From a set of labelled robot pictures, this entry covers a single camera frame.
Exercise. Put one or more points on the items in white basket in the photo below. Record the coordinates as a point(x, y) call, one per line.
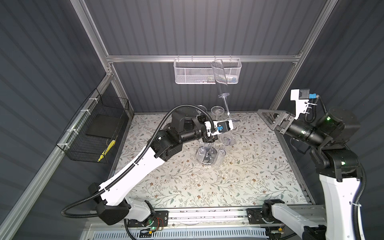
point(231, 79)

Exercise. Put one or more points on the yellow black striped object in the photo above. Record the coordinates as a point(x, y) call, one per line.
point(109, 146)

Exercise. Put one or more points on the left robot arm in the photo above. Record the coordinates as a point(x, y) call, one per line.
point(181, 125)

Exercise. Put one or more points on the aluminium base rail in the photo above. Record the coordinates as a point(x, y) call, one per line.
point(219, 217)

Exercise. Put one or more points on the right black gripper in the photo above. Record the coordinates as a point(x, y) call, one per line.
point(278, 114)

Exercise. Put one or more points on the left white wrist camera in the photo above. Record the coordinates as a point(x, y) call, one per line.
point(211, 130)

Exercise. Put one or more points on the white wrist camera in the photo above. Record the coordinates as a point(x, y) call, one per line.
point(302, 99)
point(211, 130)

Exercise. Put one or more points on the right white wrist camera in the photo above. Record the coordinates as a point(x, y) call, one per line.
point(302, 99)

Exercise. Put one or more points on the black wire wall basket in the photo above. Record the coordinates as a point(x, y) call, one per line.
point(77, 146)

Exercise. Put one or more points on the white mesh wall basket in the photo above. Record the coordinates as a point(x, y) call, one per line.
point(186, 69)

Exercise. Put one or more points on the black pad in basket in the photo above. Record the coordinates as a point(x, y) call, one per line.
point(103, 127)

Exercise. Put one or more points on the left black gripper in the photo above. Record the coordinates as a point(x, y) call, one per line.
point(202, 118)

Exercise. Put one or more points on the chrome wine glass rack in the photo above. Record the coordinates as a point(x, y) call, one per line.
point(213, 154)

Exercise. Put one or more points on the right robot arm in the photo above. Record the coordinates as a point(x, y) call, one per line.
point(342, 176)

